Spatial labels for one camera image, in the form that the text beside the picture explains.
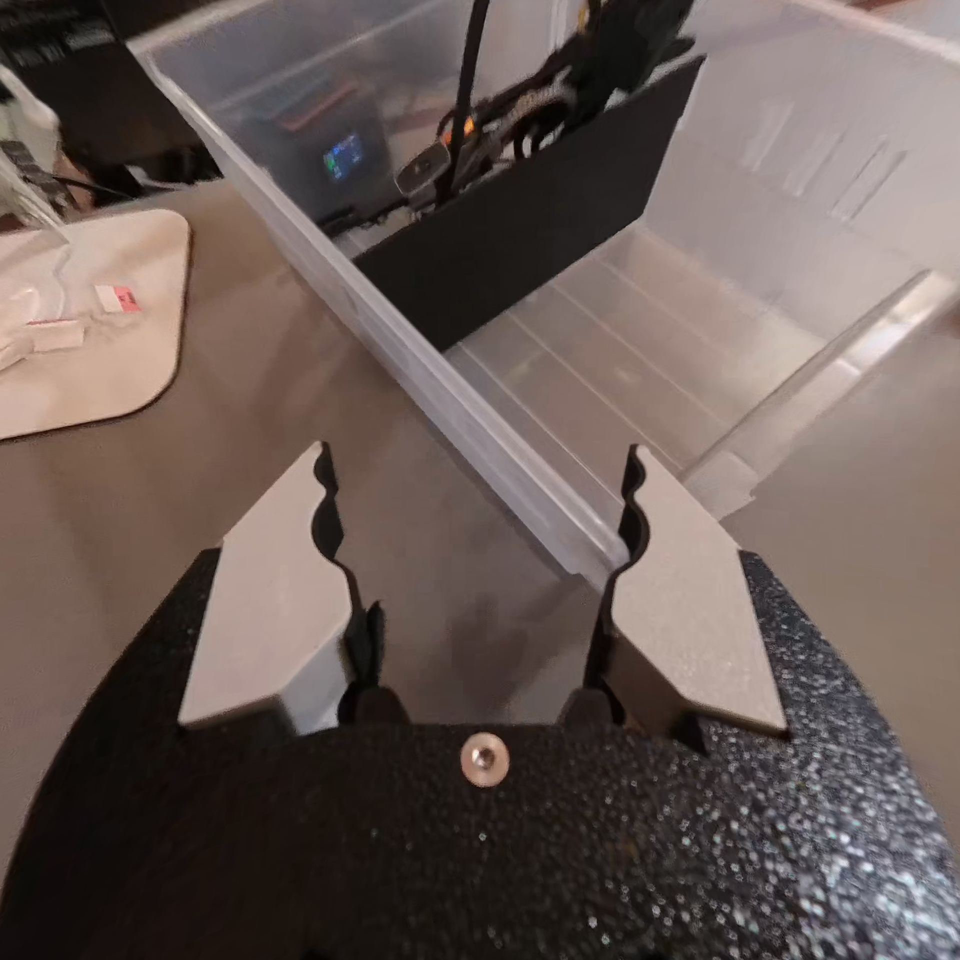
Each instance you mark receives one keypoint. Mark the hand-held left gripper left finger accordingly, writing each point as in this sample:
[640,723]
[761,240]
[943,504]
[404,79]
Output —
[262,585]

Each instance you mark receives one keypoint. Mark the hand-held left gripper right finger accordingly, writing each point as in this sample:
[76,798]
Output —
[690,600]

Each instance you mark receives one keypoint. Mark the white cutting board mat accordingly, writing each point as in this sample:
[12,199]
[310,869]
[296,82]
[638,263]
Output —
[112,375]

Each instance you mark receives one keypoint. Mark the clear plastic bin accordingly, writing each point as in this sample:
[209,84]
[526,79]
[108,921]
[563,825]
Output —
[637,337]

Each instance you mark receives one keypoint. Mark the small pink white tag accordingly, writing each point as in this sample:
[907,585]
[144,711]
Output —
[120,300]

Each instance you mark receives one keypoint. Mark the small white block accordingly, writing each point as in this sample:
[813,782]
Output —
[56,334]

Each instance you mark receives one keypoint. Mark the black bin divider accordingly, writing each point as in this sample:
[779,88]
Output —
[525,210]

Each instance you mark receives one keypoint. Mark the black power bank with display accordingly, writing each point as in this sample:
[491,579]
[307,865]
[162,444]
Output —
[341,157]

